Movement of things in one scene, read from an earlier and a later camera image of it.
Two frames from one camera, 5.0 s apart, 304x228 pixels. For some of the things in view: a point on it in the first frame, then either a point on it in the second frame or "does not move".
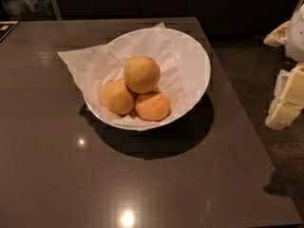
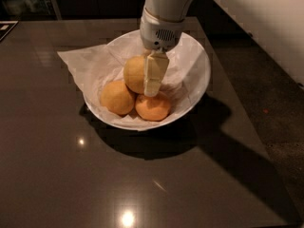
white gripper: [295, 37] -> [159, 34]
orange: [142, 74] does not move
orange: [116, 96] does not move
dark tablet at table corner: [6, 27] does not move
